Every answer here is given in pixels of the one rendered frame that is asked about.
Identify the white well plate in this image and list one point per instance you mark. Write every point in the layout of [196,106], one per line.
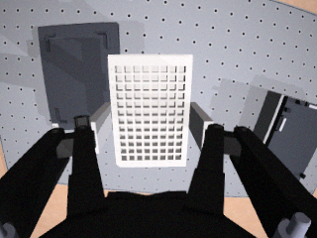
[159,119]

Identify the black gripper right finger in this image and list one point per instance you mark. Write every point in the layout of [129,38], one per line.
[285,208]

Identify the grey perforated base plate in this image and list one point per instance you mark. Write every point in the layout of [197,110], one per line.
[240,50]

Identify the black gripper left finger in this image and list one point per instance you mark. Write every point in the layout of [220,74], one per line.
[28,185]

